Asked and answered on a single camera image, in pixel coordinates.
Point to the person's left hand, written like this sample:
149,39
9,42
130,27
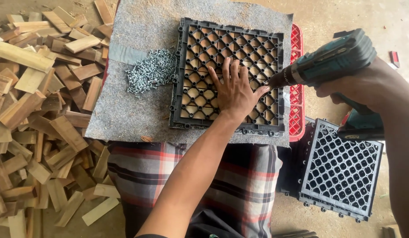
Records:
234,96

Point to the person's right hand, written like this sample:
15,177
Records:
363,84

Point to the person's right fingers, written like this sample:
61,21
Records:
330,92

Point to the black plastic grid tile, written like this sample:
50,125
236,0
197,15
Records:
176,109

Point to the red plastic crate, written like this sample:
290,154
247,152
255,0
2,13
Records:
296,105

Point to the small red white object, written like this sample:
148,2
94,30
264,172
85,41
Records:
394,58

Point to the stack of black grid tiles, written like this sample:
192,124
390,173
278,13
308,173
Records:
339,172

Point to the light wooden tile slats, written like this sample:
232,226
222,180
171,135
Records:
194,78

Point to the dark wooden planks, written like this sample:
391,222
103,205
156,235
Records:
295,234

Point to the small wooden block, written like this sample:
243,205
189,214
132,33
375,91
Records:
391,232

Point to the pile of silver screws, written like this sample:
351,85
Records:
151,71

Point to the dark grey shirt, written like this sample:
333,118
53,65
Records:
207,228

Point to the grey felt mat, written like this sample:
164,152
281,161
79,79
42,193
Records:
141,109

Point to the plaid sarong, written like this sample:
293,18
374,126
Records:
151,172

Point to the grey tape strip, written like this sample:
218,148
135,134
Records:
125,54

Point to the pile of wooden slats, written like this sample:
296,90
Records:
29,99

